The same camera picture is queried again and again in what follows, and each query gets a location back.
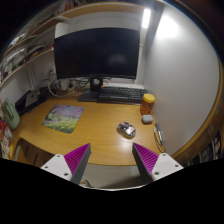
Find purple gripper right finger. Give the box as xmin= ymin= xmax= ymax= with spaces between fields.
xmin=132 ymin=143 xmax=182 ymax=183

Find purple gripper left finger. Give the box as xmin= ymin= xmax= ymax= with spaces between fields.
xmin=42 ymin=144 xmax=91 ymax=185

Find grey computer mouse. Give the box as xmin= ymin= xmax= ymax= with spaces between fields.
xmin=117 ymin=122 xmax=136 ymax=138

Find landscape picture mouse pad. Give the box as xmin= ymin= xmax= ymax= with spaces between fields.
xmin=42 ymin=105 xmax=84 ymax=134

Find black computer monitor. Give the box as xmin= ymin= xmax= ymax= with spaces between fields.
xmin=54 ymin=27 xmax=140 ymax=102

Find small grey case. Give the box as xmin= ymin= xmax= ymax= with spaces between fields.
xmin=142 ymin=115 xmax=153 ymax=124

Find orange jar yellow lid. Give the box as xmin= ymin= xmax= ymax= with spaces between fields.
xmin=140 ymin=93 xmax=155 ymax=115

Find pale green device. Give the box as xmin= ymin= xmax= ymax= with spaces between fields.
xmin=2 ymin=99 xmax=20 ymax=130

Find silver mac mini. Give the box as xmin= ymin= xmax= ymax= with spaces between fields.
xmin=25 ymin=90 xmax=40 ymax=107

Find dark mechanical keyboard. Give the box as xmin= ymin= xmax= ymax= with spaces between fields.
xmin=97 ymin=86 xmax=146 ymax=104

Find white light strip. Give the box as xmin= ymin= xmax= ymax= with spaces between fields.
xmin=142 ymin=8 xmax=151 ymax=29

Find tangled desk cables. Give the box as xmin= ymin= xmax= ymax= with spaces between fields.
xmin=34 ymin=68 xmax=113 ymax=98

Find wooden wall shelf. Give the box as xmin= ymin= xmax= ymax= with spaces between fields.
xmin=0 ymin=0 xmax=143 ymax=88

